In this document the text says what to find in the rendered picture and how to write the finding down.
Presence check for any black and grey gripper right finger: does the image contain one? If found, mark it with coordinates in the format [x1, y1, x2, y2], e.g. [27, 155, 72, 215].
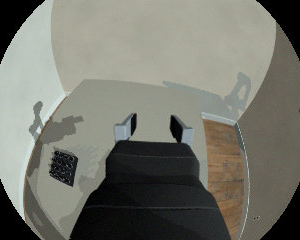
[170, 115, 194, 148]

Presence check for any black knob box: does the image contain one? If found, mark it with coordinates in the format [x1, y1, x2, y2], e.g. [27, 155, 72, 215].
[49, 151, 78, 187]

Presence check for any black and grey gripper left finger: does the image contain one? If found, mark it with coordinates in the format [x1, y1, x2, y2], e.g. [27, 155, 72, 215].
[114, 113, 137, 145]

